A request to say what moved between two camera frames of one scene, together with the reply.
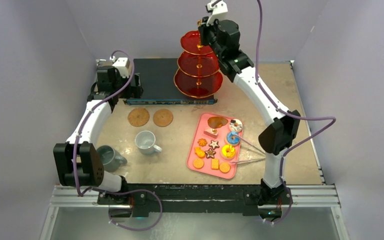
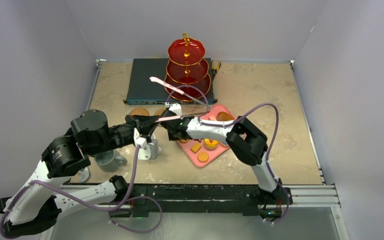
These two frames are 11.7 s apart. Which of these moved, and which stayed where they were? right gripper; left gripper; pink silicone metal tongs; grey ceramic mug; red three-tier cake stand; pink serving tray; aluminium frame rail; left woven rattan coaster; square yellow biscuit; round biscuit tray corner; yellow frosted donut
Moved: pink serving tray; pink silicone metal tongs; square yellow biscuit; red three-tier cake stand; round biscuit tray corner; right gripper; left gripper; yellow frosted donut
Stayed: grey ceramic mug; aluminium frame rail; left woven rattan coaster
